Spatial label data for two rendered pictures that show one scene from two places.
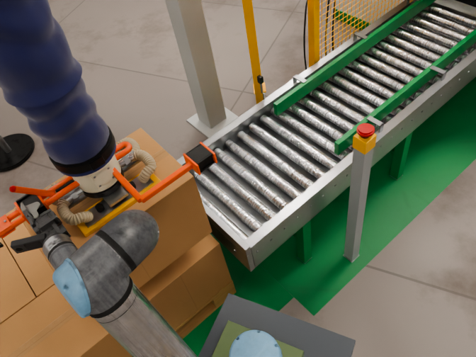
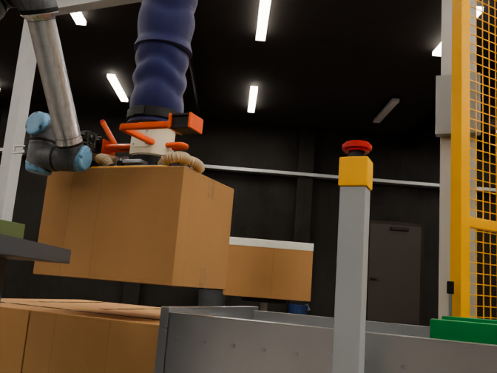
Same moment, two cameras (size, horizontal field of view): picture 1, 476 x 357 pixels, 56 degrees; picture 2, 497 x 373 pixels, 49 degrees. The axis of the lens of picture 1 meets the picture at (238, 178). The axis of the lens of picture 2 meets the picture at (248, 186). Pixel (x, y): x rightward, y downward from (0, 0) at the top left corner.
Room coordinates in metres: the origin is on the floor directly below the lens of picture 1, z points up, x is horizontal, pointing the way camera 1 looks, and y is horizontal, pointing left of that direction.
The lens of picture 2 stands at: (0.28, -1.42, 0.68)
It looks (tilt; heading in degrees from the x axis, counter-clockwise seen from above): 11 degrees up; 55
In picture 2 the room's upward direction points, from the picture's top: 4 degrees clockwise
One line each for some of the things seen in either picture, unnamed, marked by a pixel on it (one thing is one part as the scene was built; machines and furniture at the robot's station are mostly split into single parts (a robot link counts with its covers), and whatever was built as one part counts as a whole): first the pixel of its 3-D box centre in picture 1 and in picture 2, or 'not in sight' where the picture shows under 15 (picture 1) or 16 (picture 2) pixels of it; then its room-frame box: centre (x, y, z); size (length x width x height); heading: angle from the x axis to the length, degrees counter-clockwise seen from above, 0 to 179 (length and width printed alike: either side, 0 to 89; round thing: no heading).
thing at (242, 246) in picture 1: (202, 208); (217, 314); (1.34, 0.21, 0.58); 0.70 x 0.03 x 0.06; 31
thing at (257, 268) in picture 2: not in sight; (266, 269); (2.74, 1.73, 0.82); 0.60 x 0.40 x 0.40; 148
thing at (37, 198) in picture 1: (32, 207); (100, 149); (1.04, 0.72, 1.20); 0.10 x 0.08 x 0.06; 31
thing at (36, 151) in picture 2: not in sight; (42, 157); (0.77, 0.56, 1.08); 0.12 x 0.09 x 0.12; 130
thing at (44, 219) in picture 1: (49, 231); (78, 139); (0.92, 0.65, 1.20); 0.12 x 0.09 x 0.08; 31
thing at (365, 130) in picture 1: (365, 132); (356, 151); (1.21, -0.55, 1.02); 0.07 x 0.07 x 0.04
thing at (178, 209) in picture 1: (120, 220); (137, 229); (1.15, 0.52, 0.87); 0.60 x 0.40 x 0.40; 120
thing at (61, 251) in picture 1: (70, 265); (46, 127); (0.77, 0.57, 1.20); 0.12 x 0.09 x 0.10; 31
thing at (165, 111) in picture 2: (82, 146); (154, 118); (1.17, 0.50, 1.31); 0.23 x 0.23 x 0.04
